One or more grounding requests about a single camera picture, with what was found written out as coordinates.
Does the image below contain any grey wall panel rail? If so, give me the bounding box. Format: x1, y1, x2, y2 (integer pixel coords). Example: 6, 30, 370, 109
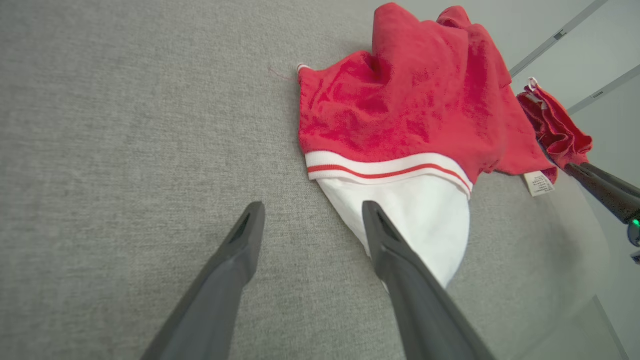
509, 0, 610, 79
566, 64, 640, 117

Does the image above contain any red and white sports jersey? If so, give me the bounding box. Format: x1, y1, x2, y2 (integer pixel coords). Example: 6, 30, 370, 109
296, 2, 594, 294

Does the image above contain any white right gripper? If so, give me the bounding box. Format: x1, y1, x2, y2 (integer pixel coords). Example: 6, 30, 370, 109
564, 162, 640, 266

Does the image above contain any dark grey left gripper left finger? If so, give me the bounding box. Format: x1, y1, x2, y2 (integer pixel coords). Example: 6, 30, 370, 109
140, 201, 267, 360

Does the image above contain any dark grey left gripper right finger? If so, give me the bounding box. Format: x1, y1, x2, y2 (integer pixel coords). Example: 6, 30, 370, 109
361, 200, 497, 360

